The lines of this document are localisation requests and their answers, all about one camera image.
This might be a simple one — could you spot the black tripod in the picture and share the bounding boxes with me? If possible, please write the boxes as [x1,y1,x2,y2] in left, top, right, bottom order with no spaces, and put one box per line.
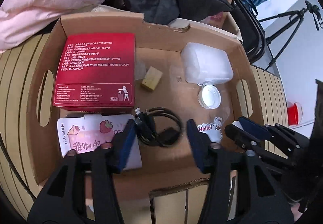
[259,8,308,71]

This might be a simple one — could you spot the black cable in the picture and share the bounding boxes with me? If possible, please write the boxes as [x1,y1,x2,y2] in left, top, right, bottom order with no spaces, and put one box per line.
[133,107,183,148]

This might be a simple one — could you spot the small yellow block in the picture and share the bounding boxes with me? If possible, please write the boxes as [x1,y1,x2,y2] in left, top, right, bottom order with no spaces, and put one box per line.
[140,66,163,91]

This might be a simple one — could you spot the camera on tripod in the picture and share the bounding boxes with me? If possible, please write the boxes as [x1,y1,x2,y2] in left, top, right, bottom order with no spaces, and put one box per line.
[305,0,323,31]

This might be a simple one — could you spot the red cup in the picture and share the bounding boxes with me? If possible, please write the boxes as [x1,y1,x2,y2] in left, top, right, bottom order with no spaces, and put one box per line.
[287,102,303,126]

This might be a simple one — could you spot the shallow cardboard tray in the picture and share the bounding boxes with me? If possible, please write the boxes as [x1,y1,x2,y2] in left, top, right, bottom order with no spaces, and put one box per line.
[27,12,263,200]

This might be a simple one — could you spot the round white disc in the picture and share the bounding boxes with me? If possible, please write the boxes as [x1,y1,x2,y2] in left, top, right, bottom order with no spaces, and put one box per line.
[198,85,222,109]

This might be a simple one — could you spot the right hand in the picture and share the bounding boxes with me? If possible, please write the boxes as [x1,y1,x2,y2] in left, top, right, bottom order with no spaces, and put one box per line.
[291,202,307,221]

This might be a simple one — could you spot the hello kitty sticker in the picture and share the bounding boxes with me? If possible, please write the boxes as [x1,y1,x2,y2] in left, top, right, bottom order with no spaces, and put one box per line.
[197,117,223,143]

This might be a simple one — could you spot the translucent plastic box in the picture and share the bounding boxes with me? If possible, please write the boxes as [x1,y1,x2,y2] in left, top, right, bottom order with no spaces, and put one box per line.
[181,42,234,84]

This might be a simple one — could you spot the red cardboard box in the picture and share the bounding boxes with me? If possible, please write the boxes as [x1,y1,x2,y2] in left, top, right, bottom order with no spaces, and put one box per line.
[52,33,135,112]

